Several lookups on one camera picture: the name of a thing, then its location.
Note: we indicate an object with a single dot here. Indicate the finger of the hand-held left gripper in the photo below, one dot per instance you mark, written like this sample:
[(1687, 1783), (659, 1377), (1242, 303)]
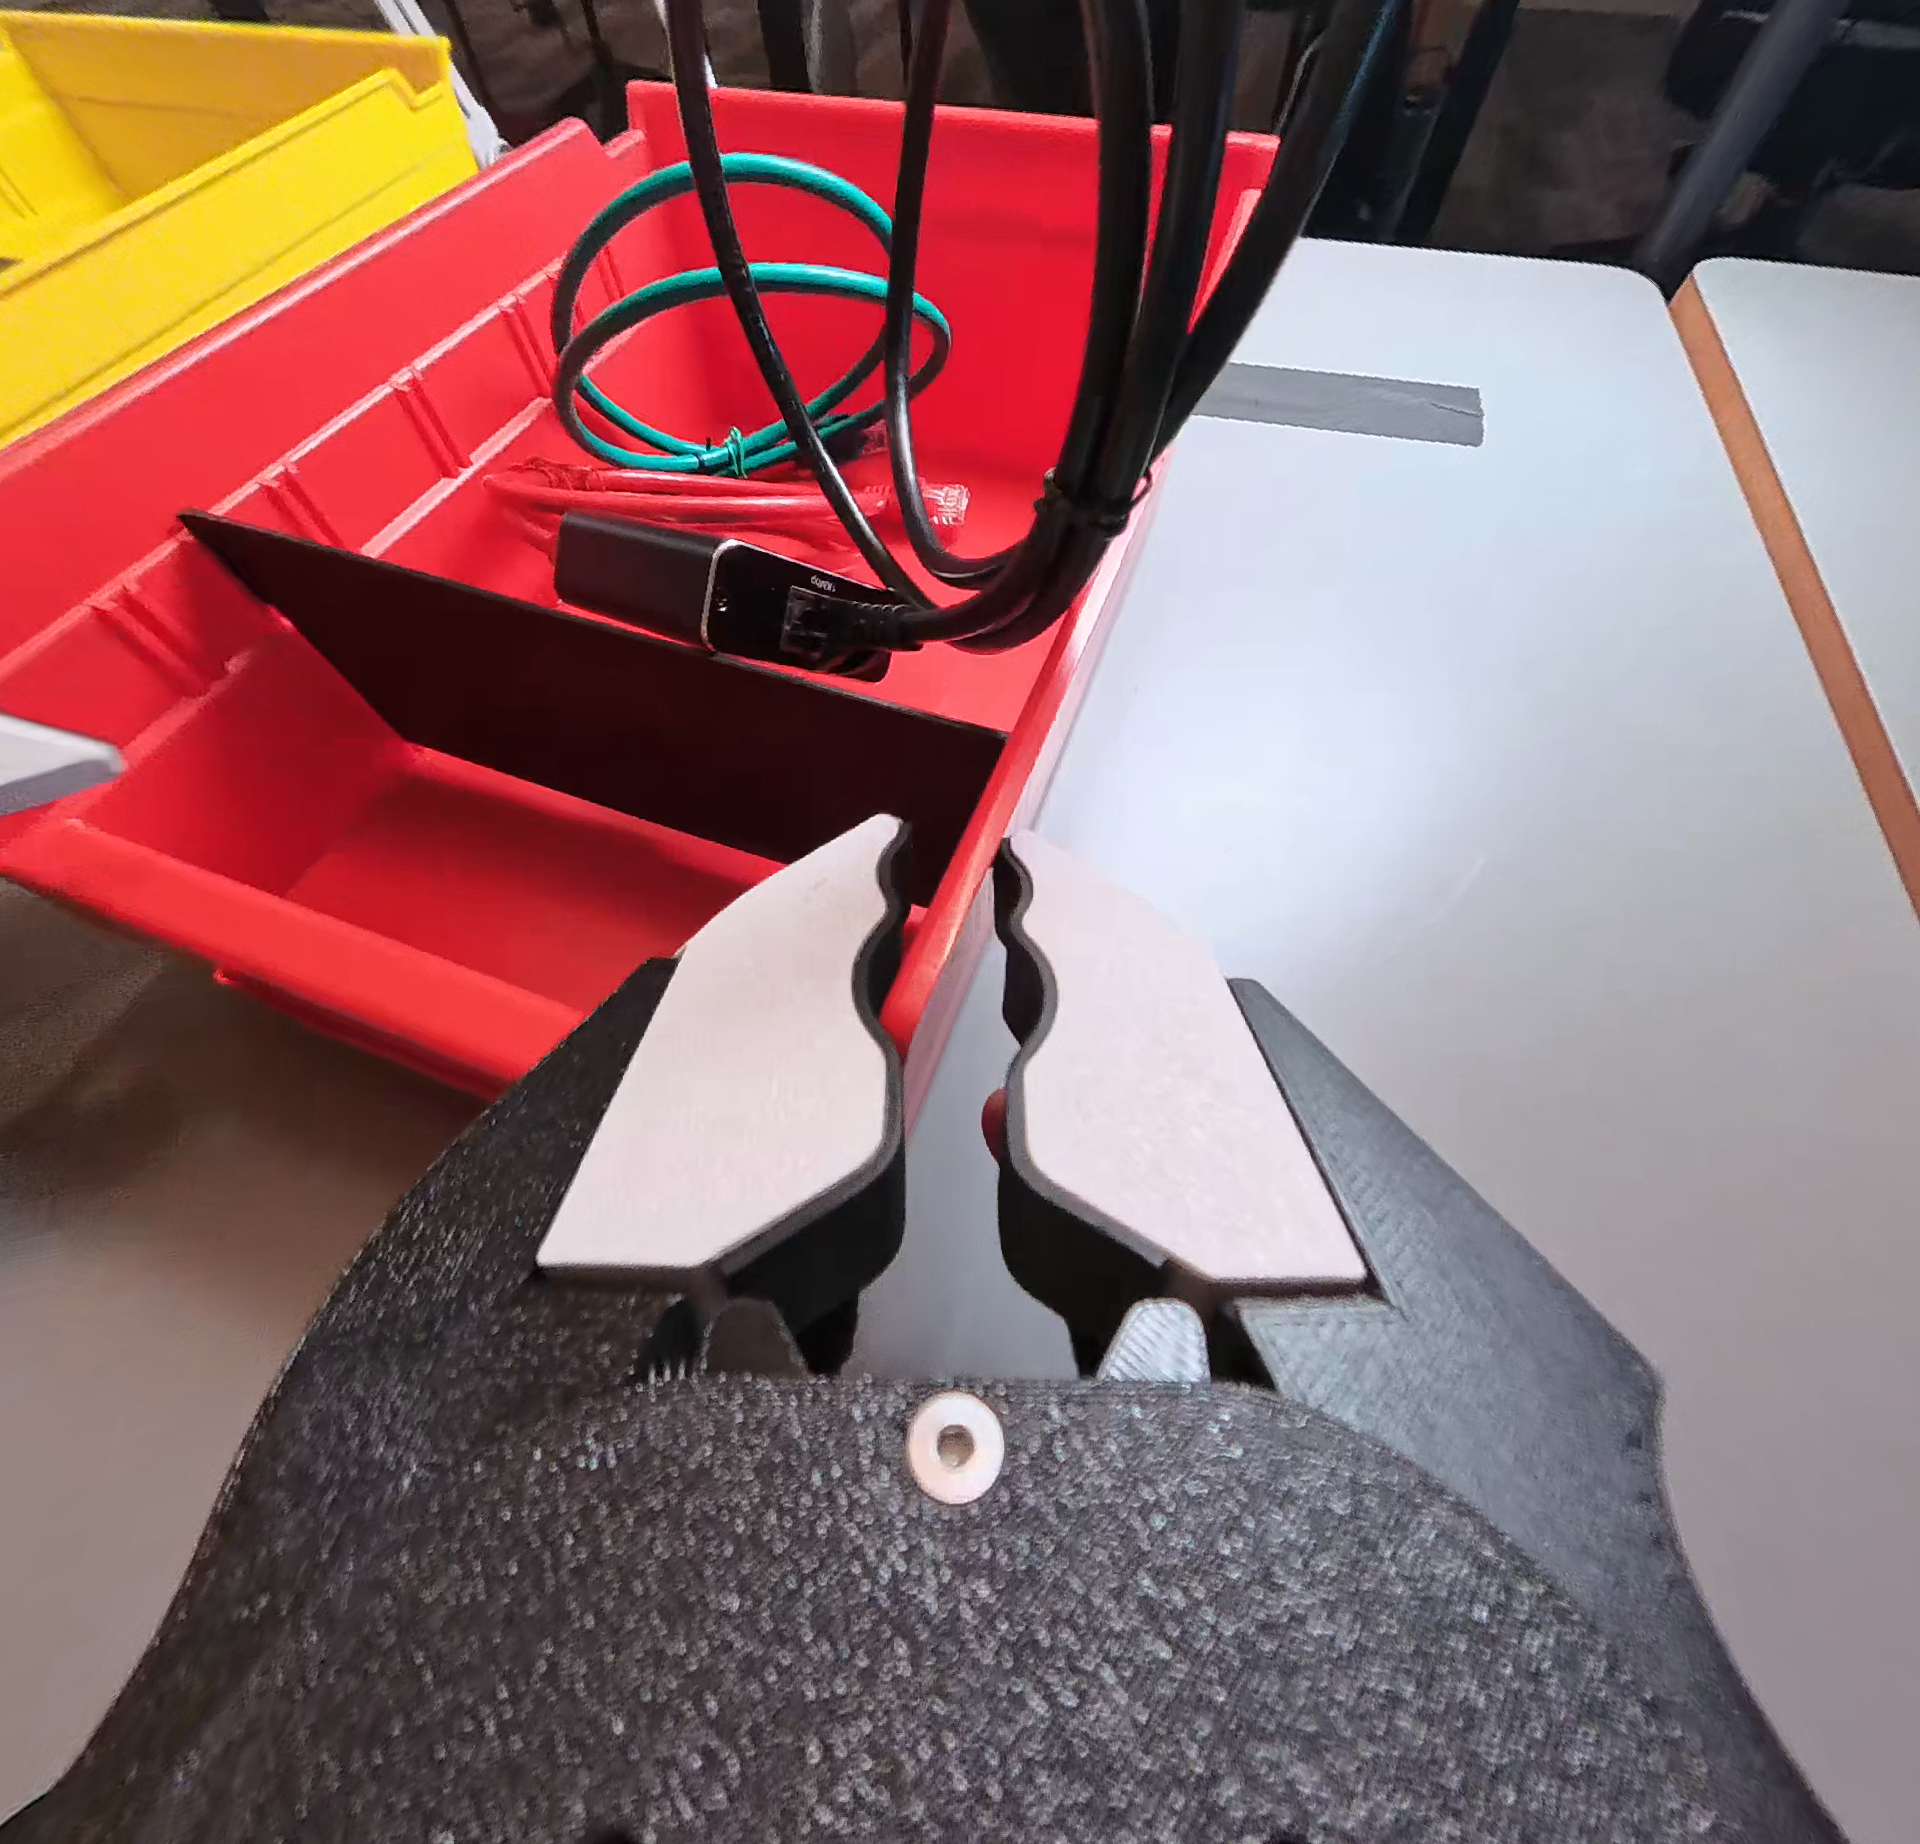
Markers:
[(54, 763)]

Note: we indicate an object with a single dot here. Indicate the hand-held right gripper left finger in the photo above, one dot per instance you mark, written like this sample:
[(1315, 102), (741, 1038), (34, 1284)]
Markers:
[(733, 1095)]

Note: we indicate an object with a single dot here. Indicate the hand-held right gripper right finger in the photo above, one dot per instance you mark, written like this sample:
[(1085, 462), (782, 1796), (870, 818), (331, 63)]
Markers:
[(1168, 1108)]

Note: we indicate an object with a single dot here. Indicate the red plastic bin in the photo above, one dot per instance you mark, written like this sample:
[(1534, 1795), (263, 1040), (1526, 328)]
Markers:
[(450, 883)]

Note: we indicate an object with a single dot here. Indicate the yellow plastic bin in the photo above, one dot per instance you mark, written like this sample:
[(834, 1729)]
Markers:
[(225, 165)]

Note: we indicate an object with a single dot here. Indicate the black bin divider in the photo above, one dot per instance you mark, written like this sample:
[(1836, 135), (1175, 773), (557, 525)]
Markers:
[(599, 690)]

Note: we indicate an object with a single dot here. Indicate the grey tape strip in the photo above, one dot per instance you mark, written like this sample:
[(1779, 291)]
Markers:
[(1348, 403)]

